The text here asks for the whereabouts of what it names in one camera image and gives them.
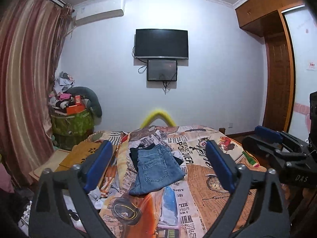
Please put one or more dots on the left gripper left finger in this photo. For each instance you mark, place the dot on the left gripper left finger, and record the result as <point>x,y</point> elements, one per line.
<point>49,216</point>

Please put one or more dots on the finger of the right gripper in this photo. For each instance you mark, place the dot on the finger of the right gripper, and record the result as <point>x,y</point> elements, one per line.
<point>271,153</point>
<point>268,133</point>

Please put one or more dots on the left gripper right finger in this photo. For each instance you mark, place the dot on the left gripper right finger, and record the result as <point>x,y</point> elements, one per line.
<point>268,216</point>

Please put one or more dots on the blue denim jeans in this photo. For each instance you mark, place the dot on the blue denim jeans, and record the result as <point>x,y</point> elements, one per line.
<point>147,182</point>

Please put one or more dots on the white crumpled cloth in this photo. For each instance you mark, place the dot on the white crumpled cloth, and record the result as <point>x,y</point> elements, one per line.
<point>96,198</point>

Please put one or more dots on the pink garment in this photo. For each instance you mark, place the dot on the pink garment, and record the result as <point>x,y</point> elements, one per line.
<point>5,180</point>

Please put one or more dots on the bamboo lap desk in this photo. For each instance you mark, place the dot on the bamboo lap desk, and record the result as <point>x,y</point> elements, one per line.
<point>78,154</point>

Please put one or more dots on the newspaper print bed blanket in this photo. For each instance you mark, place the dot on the newspaper print bed blanket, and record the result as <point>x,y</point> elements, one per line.
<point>187,208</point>

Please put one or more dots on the green fabric storage box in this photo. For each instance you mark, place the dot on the green fabric storage box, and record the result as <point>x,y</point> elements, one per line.
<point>72,125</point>

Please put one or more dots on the yellow curved pillow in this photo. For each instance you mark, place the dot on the yellow curved pillow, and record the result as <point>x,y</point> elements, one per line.
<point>158,114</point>

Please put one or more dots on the folded black garment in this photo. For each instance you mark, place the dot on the folded black garment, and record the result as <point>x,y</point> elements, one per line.
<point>154,158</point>

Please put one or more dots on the white sliding wardrobe door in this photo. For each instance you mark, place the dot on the white sliding wardrobe door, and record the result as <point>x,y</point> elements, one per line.
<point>302,28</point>

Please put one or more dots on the orange box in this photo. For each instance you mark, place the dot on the orange box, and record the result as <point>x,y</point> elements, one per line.
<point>74,109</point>

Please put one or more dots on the pile of clothes on box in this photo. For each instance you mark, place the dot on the pile of clothes on box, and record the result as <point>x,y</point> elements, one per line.
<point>59,98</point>

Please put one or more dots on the brown wooden wardrobe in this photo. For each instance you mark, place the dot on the brown wooden wardrobe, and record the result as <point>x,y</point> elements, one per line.
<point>264,18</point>

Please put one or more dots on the grey neck pillow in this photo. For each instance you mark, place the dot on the grey neck pillow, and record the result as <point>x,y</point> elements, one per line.
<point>90,95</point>

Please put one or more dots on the white air conditioner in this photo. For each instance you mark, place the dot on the white air conditioner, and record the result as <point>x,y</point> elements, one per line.
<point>99,16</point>

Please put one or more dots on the striped red beige curtain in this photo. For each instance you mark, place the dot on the striped red beige curtain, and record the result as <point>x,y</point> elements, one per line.
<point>32,38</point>

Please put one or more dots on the small black wall monitor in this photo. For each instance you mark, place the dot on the small black wall monitor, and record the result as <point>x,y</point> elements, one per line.
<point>162,70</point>

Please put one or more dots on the black wall television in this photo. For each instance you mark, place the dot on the black wall television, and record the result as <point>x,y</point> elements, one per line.
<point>161,44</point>

